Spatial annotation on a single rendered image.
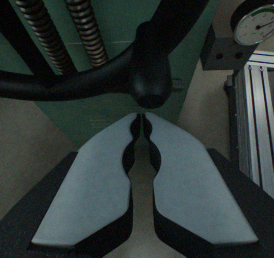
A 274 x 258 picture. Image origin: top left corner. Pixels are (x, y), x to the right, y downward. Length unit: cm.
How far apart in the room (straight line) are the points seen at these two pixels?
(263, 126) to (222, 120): 27
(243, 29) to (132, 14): 17
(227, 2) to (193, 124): 63
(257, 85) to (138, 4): 65
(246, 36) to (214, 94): 76
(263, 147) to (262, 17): 51
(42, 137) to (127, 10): 80
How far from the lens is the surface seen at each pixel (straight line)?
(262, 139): 77
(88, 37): 23
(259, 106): 84
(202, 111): 101
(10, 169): 105
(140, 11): 36
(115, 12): 36
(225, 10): 43
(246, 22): 33
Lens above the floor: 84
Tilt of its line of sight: 63 degrees down
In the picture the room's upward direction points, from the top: 4 degrees counter-clockwise
